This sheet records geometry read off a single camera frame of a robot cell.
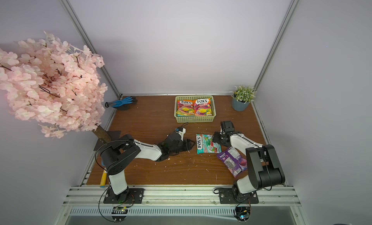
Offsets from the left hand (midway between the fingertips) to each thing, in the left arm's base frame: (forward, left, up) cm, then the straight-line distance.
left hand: (196, 144), depth 87 cm
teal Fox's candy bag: (+1, -5, -2) cm, 6 cm away
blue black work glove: (+40, +57, -3) cm, 70 cm away
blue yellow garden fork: (-20, +52, -4) cm, 55 cm away
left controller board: (-35, +40, -8) cm, 53 cm away
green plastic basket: (+19, -2, 0) cm, 19 cm away
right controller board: (-34, -23, -6) cm, 41 cm away
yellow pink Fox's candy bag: (+28, -5, +3) cm, 28 cm away
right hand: (+7, -14, -2) cm, 16 cm away
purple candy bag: (-8, -21, -2) cm, 23 cm away
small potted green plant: (+30, -32, +11) cm, 45 cm away
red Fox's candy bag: (+27, +8, +2) cm, 29 cm away
